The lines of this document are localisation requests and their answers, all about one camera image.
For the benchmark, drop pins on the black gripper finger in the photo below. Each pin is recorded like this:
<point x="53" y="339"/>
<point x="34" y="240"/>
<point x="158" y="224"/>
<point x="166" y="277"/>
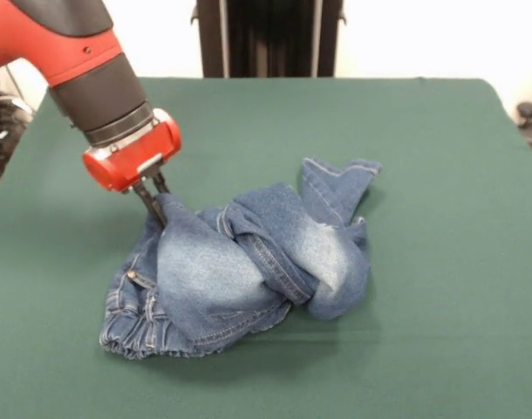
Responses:
<point x="163" y="181"/>
<point x="150" y="203"/>

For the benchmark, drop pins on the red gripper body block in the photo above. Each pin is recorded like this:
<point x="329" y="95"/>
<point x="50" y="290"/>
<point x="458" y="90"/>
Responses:
<point x="131" y="163"/>

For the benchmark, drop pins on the blue denim jeans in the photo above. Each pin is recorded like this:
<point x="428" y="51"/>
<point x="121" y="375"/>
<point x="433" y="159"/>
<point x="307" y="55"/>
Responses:
<point x="248" y="270"/>

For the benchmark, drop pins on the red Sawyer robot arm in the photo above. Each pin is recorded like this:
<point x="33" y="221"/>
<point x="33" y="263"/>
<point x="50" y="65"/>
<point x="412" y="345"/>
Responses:
<point x="74" y="57"/>

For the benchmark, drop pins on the black wheeled base leg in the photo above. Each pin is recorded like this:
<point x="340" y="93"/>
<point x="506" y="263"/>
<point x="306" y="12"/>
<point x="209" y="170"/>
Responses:
<point x="4" y="131"/>

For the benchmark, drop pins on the dark green table cloth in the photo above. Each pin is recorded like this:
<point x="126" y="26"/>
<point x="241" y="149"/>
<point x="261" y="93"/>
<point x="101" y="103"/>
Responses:
<point x="423" y="305"/>

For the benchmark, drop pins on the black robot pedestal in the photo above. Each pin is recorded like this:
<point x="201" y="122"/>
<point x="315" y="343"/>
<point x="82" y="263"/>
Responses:
<point x="270" y="39"/>

